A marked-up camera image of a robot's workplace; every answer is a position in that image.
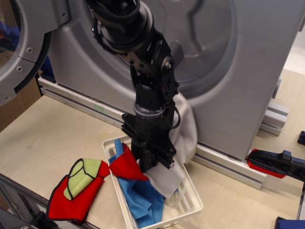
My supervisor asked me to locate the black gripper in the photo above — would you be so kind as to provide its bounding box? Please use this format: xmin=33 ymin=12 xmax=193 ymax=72
xmin=122 ymin=104 xmax=177 ymax=173

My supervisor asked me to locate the grey cloth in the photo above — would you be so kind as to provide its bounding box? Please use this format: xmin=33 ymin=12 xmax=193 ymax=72
xmin=145 ymin=94 xmax=198 ymax=198

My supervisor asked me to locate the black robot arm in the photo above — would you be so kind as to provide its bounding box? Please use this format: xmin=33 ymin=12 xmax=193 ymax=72
xmin=87 ymin=0 xmax=180 ymax=172

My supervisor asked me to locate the grey toy laundry machine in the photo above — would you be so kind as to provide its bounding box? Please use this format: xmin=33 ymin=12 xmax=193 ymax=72
xmin=49 ymin=0 xmax=305 ymax=159

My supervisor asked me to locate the grey laundry machine door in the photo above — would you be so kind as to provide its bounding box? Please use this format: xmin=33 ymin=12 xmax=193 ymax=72
xmin=0 ymin=0 xmax=69 ymax=105

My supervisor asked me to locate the blue cloth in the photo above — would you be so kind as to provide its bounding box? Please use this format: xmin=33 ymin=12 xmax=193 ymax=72
xmin=109 ymin=139 xmax=166 ymax=228

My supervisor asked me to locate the white plastic basket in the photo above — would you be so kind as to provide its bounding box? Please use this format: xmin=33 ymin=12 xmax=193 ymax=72
xmin=102 ymin=135 xmax=204 ymax=229

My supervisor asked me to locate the green cloth with black trim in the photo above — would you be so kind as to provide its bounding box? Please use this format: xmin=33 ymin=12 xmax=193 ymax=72
xmin=64 ymin=158 xmax=102 ymax=200

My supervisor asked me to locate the red cloth with black trim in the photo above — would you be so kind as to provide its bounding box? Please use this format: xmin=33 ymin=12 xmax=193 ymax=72
xmin=46 ymin=160 xmax=110 ymax=225

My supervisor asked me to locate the red and black clamp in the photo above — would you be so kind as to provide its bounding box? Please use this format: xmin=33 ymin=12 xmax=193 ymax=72
xmin=247 ymin=149 xmax=305 ymax=182

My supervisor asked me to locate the blue clamp at bottom edge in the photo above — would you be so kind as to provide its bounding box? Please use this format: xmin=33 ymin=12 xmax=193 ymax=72
xmin=274 ymin=217 xmax=305 ymax=229

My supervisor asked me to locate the black clamp at right edge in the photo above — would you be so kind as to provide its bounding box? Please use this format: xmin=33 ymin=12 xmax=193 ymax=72
xmin=297 ymin=131 xmax=305 ymax=145

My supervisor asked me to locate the aluminium extrusion rail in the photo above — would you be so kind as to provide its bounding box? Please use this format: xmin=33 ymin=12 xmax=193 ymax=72
xmin=38 ymin=77 xmax=267 ymax=189

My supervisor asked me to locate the aluminium side bracket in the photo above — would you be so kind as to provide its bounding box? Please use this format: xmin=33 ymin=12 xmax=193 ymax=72
xmin=259 ymin=78 xmax=290 ymax=136

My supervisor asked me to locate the metal table frame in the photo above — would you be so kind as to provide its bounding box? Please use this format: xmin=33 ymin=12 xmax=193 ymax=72
xmin=0 ymin=174 xmax=96 ymax=229

